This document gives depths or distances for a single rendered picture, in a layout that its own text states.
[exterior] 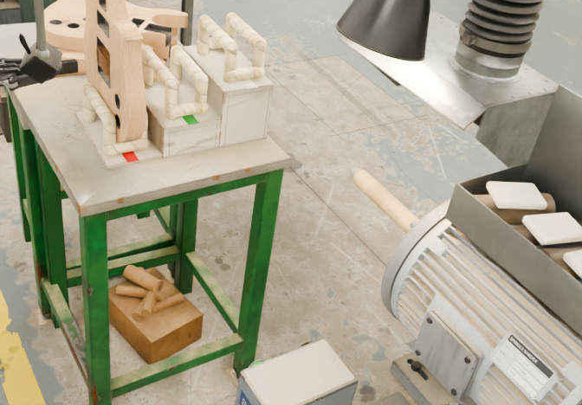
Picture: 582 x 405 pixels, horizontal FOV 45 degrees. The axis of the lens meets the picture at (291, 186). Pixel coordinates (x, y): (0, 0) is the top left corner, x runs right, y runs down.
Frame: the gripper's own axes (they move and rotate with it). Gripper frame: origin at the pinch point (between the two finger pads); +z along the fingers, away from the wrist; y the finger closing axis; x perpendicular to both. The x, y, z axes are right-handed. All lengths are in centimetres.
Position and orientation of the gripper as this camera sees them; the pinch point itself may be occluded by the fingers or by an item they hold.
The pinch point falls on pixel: (62, 67)
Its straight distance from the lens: 178.0
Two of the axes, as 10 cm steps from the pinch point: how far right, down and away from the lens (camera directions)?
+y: 4.9, 5.6, -6.7
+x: 1.3, -8.1, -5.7
